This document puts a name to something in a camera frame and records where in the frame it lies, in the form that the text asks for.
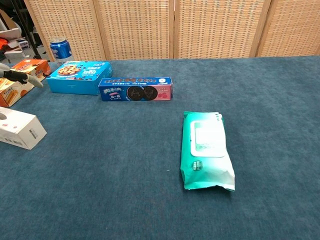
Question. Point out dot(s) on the woven rattan screen panel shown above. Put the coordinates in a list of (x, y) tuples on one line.
[(70, 27), (292, 27), (135, 27), (217, 27)]

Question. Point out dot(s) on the black tripod stand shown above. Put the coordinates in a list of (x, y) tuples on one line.
[(31, 40)]

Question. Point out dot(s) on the green wet wipes pack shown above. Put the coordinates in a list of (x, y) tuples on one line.
[(207, 165)]

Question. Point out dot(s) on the blue table cloth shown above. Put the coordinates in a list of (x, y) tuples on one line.
[(125, 162)]

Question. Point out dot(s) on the blue Oreo cookie box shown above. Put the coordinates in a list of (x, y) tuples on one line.
[(117, 93)]

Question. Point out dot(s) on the blue chocolate chip cookie box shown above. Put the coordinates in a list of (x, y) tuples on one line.
[(82, 78)]

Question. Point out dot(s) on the orange cloth item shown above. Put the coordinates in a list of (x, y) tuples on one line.
[(3, 43)]

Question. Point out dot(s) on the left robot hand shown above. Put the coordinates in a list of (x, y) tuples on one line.
[(16, 75)]

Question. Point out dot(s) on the small blue white box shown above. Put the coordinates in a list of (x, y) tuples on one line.
[(23, 44)]

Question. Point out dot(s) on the orange snack box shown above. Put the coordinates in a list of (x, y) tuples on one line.
[(37, 67)]

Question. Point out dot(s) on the white open cardboard box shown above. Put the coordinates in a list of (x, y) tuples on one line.
[(10, 31)]

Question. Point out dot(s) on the blue drink can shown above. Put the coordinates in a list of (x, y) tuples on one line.
[(60, 51)]

